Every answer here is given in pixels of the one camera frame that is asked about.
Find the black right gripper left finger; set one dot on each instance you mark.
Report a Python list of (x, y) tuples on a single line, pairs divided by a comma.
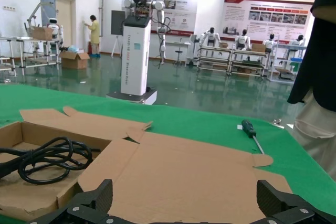
[(97, 200)]

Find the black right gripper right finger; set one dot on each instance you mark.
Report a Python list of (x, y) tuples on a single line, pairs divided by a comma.
[(270, 200)]

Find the open brown cardboard box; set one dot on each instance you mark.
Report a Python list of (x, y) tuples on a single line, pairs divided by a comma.
[(183, 176), (34, 197)]

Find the open cardboard box with bag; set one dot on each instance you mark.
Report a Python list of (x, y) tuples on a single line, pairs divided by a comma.
[(73, 61)]

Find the closed cardboard box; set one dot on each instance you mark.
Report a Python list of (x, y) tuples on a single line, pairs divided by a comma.
[(42, 33)]

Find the green table cloth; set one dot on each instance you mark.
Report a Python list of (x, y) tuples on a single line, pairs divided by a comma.
[(197, 119)]

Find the white shelf workbench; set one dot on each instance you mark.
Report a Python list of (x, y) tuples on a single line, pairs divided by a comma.
[(286, 64), (214, 60), (249, 64)]

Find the white black humanoid robot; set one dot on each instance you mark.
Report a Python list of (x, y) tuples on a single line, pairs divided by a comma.
[(270, 43), (211, 37), (242, 40), (298, 41)]

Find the person in black shirt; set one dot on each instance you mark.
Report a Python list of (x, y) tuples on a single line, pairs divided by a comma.
[(320, 51)]

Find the white pipe rack workbench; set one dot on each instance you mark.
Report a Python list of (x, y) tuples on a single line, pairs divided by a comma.
[(26, 51)]

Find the person in yellow coat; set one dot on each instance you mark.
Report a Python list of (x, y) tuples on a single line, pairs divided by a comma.
[(94, 32)]

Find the black round stool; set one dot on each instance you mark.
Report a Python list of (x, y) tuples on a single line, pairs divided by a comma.
[(178, 53)]

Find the grey screen on stand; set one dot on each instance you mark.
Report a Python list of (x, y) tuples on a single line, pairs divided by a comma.
[(116, 22)]

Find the small white humanoid robot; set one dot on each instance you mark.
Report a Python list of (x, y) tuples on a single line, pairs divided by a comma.
[(53, 26)]

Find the beige door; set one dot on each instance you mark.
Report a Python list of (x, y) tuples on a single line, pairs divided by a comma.
[(64, 19)]

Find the wide wall poster with photos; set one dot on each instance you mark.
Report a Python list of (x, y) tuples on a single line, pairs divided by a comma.
[(267, 16)]

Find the wall poster with red logo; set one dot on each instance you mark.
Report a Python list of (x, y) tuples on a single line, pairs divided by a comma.
[(181, 11)]

